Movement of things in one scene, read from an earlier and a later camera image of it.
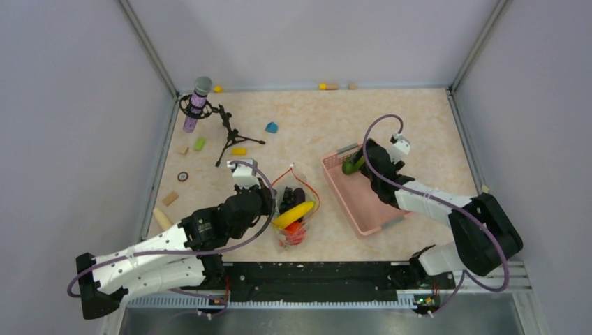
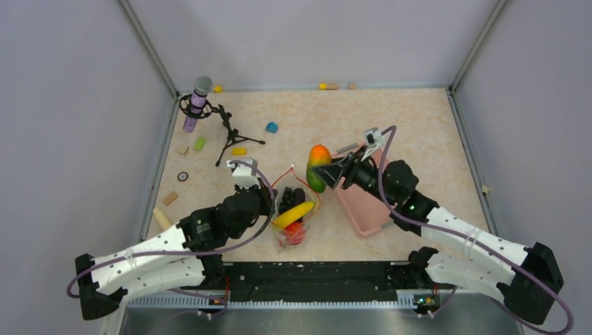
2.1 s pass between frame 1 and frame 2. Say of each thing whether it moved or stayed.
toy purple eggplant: stayed
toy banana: stayed
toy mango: moved
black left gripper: stayed
